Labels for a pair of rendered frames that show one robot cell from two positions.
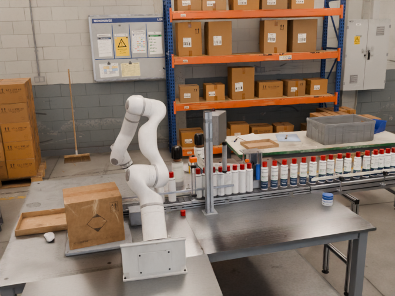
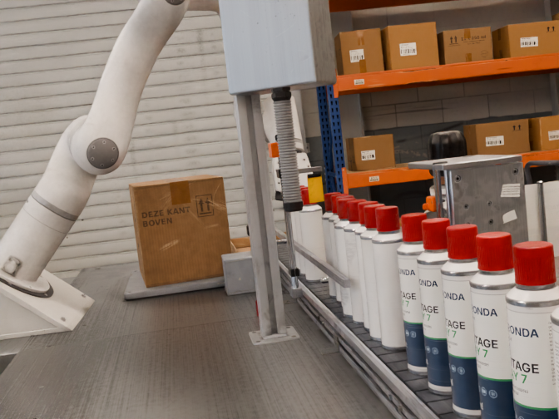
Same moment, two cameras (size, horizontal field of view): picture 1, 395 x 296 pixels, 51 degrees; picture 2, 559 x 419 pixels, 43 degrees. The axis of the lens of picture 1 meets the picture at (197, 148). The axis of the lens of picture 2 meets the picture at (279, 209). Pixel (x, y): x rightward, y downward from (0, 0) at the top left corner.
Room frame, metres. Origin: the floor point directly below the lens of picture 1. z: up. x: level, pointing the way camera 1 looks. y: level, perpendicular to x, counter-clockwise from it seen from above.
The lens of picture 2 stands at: (2.64, -1.37, 1.20)
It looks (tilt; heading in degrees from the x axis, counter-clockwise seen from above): 5 degrees down; 96
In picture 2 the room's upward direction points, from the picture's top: 6 degrees counter-clockwise
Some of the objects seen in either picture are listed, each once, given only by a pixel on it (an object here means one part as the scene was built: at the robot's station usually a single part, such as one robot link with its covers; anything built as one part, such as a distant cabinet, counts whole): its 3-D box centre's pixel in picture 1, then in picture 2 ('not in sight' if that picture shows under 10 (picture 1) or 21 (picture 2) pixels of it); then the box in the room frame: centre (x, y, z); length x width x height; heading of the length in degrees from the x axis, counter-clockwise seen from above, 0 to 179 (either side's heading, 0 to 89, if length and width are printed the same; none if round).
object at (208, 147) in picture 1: (208, 163); (254, 160); (2.48, -0.07, 1.16); 0.04 x 0.04 x 0.67; 14
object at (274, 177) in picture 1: (274, 174); (442, 304); (2.74, -0.54, 0.98); 0.05 x 0.05 x 0.20
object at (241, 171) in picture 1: (242, 178); (380, 271); (2.68, -0.30, 0.98); 0.05 x 0.05 x 0.20
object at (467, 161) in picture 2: (250, 151); (461, 161); (2.81, -0.38, 1.14); 0.14 x 0.11 x 0.01; 104
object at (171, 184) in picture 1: (171, 186); (313, 234); (2.56, 0.18, 0.98); 0.05 x 0.05 x 0.20
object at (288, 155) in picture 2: (224, 157); (287, 150); (2.55, -0.17, 1.18); 0.04 x 0.04 x 0.21
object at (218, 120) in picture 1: (215, 127); (278, 35); (2.55, -0.12, 1.38); 0.17 x 0.10 x 0.19; 159
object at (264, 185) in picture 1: (264, 175); (420, 292); (2.73, -0.47, 0.98); 0.05 x 0.05 x 0.20
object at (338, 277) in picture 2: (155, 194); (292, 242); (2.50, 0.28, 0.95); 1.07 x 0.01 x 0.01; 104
